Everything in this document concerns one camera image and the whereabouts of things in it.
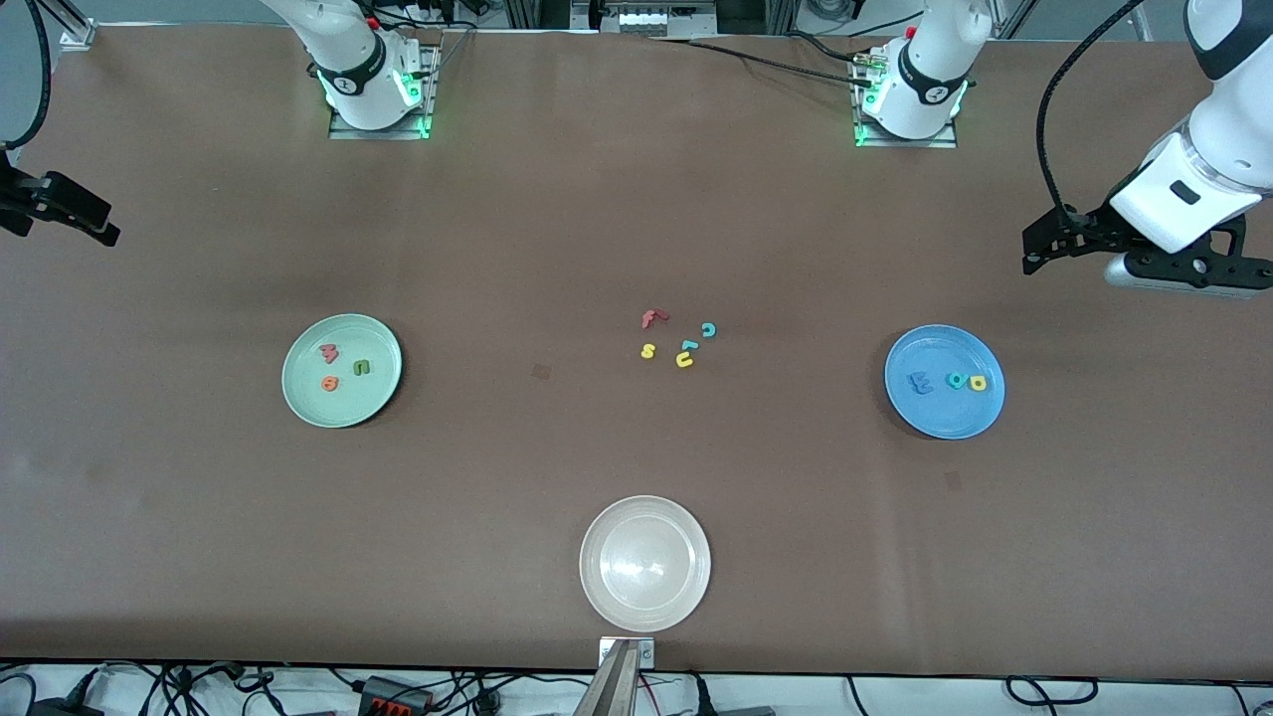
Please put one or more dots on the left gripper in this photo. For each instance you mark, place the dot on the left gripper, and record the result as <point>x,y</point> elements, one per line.
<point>1091,228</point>

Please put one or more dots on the blue letter m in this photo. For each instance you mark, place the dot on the blue letter m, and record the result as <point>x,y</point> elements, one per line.
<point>921,383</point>

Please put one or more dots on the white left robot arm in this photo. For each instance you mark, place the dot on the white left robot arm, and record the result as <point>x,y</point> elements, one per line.
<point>930,70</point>

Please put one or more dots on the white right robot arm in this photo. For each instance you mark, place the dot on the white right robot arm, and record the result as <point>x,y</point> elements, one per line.
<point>353,60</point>

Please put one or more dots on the blue plate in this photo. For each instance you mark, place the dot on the blue plate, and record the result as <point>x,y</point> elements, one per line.
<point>945,413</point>

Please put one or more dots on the green plate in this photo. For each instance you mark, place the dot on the green plate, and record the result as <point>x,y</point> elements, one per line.
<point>341,408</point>

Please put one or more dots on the red letter f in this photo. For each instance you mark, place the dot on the red letter f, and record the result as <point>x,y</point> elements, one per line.
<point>649,319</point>

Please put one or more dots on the white plate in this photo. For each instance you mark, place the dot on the white plate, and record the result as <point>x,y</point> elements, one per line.
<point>645,564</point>

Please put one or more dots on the black power strip red switches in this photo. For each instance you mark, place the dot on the black power strip red switches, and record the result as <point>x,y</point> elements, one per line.
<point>393,694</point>

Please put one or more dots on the aluminium corner bracket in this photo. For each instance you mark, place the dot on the aluminium corner bracket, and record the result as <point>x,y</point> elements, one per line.
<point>77,35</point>

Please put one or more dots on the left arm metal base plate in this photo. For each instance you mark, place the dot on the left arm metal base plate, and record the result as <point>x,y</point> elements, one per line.
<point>895,142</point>

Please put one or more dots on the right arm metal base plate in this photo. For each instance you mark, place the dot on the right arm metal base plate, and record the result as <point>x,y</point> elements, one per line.
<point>343,133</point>

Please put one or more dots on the metal frame with white connector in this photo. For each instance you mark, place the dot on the metal frame with white connector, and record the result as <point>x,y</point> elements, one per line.
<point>641,20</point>

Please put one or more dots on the silver post mounting plate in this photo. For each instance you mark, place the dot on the silver post mounting plate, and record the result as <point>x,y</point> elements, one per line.
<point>646,653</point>

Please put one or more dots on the metal camera post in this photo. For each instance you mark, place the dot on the metal camera post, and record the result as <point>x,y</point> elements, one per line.
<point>609,691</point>

